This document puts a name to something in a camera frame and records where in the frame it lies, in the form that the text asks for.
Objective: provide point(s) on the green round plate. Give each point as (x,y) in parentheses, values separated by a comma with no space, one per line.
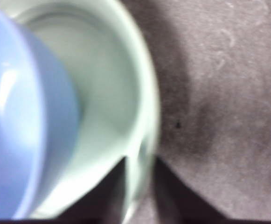
(107,98)

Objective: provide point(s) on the blue ribbed bowl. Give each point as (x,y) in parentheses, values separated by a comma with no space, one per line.
(21,116)

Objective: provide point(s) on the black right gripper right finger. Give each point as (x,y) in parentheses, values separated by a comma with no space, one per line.
(175,198)

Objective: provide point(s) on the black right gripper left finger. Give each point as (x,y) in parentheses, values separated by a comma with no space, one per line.
(107,193)

